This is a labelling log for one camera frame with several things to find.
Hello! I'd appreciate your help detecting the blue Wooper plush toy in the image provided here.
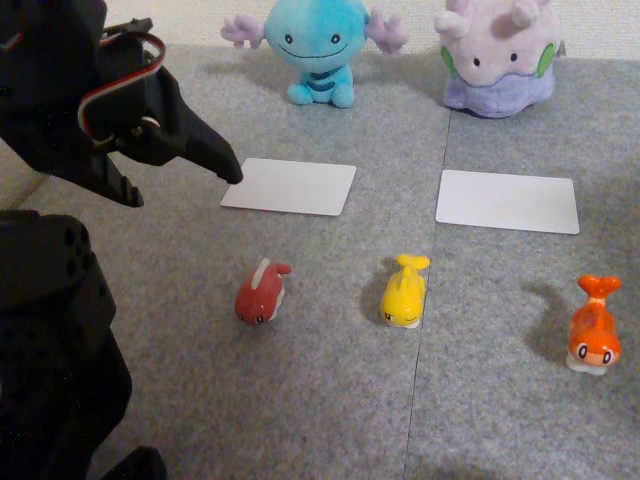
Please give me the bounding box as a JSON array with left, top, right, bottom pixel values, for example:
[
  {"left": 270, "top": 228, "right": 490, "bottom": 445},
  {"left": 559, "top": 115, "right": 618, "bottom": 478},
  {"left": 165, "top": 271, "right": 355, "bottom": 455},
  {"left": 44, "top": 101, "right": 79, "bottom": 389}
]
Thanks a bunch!
[{"left": 219, "top": 0, "right": 409, "bottom": 109}]

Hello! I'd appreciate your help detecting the orange shrimp sushi fish toy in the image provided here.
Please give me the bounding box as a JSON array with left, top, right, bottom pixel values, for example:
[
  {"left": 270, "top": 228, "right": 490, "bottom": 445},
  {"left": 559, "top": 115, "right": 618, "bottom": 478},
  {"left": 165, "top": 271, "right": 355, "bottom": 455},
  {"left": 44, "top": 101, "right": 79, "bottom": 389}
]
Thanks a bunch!
[{"left": 565, "top": 273, "right": 623, "bottom": 377}]

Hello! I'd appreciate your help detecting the red sushi fish toy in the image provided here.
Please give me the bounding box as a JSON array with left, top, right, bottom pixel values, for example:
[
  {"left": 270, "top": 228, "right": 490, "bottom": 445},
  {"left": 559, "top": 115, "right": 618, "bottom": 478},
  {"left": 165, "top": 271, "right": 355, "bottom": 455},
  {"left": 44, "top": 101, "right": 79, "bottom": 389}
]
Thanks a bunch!
[{"left": 234, "top": 257, "right": 293, "bottom": 327}]

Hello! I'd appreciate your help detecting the red white black servo wire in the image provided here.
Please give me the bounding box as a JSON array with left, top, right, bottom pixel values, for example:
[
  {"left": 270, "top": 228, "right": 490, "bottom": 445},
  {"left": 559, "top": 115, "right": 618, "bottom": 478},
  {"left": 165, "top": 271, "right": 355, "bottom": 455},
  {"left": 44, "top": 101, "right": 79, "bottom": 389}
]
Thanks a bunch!
[{"left": 77, "top": 29, "right": 167, "bottom": 151}]

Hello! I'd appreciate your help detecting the purple Goomy plush toy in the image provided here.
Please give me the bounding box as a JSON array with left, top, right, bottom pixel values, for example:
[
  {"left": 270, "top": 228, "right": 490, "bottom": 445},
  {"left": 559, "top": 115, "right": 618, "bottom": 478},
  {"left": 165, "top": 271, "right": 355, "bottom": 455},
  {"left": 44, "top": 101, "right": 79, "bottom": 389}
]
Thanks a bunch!
[{"left": 433, "top": 0, "right": 569, "bottom": 120}]

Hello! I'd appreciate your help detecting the yellow egg sushi fish toy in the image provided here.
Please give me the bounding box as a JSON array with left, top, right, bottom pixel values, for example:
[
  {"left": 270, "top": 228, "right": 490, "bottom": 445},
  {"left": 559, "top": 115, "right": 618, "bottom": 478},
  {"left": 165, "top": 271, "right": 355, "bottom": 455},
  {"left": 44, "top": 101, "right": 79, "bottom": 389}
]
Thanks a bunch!
[{"left": 380, "top": 253, "right": 432, "bottom": 330}]

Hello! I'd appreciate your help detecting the grey carpet mat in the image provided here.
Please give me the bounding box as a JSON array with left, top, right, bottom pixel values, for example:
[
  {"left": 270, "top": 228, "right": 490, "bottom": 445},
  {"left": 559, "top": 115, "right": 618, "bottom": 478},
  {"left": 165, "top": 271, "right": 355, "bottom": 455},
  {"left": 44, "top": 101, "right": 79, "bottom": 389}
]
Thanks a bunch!
[
  {"left": 19, "top": 43, "right": 453, "bottom": 480},
  {"left": 403, "top": 53, "right": 640, "bottom": 480}
]

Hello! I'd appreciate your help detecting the white rectangular card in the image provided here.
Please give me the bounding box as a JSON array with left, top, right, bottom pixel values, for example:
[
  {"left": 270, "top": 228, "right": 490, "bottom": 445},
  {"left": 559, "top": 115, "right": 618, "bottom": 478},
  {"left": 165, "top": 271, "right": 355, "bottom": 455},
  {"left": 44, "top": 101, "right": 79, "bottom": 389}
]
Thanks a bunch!
[
  {"left": 434, "top": 169, "right": 581, "bottom": 236},
  {"left": 220, "top": 157, "right": 358, "bottom": 217}
]

